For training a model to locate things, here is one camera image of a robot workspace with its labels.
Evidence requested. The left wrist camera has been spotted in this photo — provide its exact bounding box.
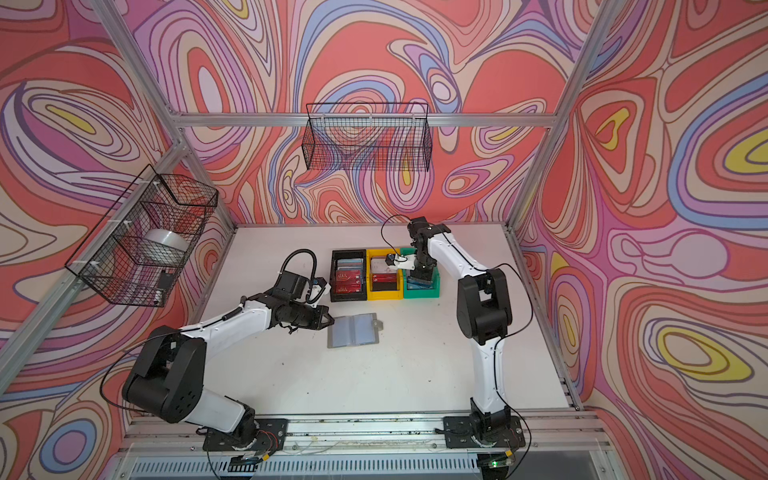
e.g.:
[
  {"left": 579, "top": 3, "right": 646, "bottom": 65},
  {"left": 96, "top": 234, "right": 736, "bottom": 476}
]
[{"left": 274, "top": 271, "right": 312, "bottom": 301}]

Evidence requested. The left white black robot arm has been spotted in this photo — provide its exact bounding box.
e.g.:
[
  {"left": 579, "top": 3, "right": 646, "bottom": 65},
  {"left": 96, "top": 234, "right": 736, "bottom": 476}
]
[{"left": 122, "top": 291, "right": 335, "bottom": 450}]

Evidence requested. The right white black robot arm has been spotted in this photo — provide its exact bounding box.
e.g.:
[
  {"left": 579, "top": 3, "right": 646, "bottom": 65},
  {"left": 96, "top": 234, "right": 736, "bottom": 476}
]
[{"left": 406, "top": 217, "right": 513, "bottom": 445}]

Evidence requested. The black plastic bin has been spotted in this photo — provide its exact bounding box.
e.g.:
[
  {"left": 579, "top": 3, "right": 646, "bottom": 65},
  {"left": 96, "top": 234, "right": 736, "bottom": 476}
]
[{"left": 330, "top": 249, "right": 367, "bottom": 302}]

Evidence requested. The black wire basket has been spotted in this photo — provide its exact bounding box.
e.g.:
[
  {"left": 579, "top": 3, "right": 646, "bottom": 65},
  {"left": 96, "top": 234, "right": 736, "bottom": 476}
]
[
  {"left": 65, "top": 166, "right": 219, "bottom": 308},
  {"left": 301, "top": 101, "right": 433, "bottom": 173}
]

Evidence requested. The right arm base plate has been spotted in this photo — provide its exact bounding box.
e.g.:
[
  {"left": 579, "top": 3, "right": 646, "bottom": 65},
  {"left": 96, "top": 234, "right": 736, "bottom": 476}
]
[{"left": 436, "top": 414, "right": 527, "bottom": 451}]

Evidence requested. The back black wire basket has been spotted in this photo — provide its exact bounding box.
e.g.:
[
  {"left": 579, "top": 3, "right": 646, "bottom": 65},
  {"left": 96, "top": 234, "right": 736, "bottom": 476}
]
[{"left": 301, "top": 101, "right": 433, "bottom": 173}]

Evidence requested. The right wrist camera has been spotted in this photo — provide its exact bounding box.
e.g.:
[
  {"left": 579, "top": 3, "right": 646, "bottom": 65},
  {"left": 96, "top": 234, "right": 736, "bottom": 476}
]
[{"left": 385, "top": 253, "right": 416, "bottom": 270}]

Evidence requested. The grey leather card holder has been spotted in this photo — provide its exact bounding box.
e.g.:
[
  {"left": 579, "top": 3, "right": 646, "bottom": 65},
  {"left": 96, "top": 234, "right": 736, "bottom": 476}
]
[{"left": 327, "top": 313, "right": 383, "bottom": 349}]

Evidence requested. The green plastic bin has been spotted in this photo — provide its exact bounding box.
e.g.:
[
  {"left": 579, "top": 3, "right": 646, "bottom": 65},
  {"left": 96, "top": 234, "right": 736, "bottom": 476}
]
[{"left": 400, "top": 267, "right": 441, "bottom": 300}]

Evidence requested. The left black wire basket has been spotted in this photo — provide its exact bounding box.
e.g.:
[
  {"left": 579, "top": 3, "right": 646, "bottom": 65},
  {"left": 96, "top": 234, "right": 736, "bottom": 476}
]
[{"left": 65, "top": 166, "right": 219, "bottom": 308}]

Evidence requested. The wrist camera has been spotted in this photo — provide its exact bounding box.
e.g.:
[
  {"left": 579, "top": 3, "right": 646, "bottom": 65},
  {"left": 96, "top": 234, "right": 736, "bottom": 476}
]
[
  {"left": 385, "top": 253, "right": 416, "bottom": 270},
  {"left": 274, "top": 271, "right": 312, "bottom": 301}
]

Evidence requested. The small black box in basket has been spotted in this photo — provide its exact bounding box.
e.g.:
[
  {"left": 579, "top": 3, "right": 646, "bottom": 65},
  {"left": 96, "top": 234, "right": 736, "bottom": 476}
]
[{"left": 156, "top": 270, "right": 174, "bottom": 295}]

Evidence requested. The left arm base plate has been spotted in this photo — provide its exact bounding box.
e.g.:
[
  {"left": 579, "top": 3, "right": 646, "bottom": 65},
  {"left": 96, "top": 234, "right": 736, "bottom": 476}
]
[{"left": 203, "top": 418, "right": 289, "bottom": 454}]

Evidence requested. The yellow plastic bin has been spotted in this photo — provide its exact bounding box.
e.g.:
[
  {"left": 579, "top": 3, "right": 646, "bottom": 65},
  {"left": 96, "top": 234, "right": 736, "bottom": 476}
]
[{"left": 365, "top": 249, "right": 404, "bottom": 301}]

